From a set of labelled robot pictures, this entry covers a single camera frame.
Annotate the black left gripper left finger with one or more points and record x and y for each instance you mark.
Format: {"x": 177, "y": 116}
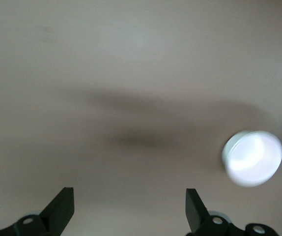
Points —
{"x": 47, "y": 223}

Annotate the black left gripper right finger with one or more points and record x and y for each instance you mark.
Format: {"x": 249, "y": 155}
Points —
{"x": 205, "y": 226}

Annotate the pink bowl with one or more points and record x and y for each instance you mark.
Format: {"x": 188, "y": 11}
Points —
{"x": 256, "y": 162}

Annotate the white bowl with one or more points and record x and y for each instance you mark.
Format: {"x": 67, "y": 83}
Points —
{"x": 226, "y": 151}

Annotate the brown table cover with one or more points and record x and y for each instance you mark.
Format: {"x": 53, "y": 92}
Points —
{"x": 106, "y": 49}

